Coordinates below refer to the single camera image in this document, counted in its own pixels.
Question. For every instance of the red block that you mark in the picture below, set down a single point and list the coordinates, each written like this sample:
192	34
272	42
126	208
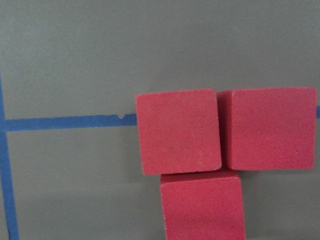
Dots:
268	128
178	131
203	206

